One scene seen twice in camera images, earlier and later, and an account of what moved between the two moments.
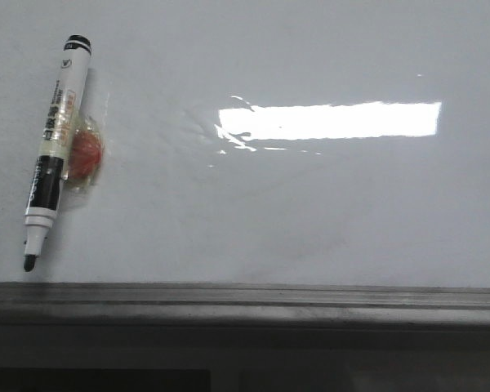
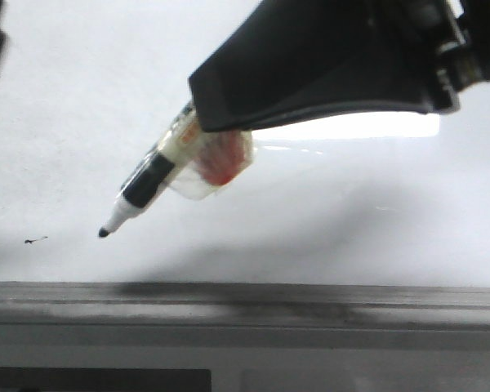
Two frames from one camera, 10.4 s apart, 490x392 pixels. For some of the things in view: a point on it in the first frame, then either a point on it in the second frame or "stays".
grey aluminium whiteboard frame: (158, 303) stays
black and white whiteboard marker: (46, 191) to (154, 171)
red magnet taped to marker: (86, 154) to (222, 157)
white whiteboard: (349, 144) stays
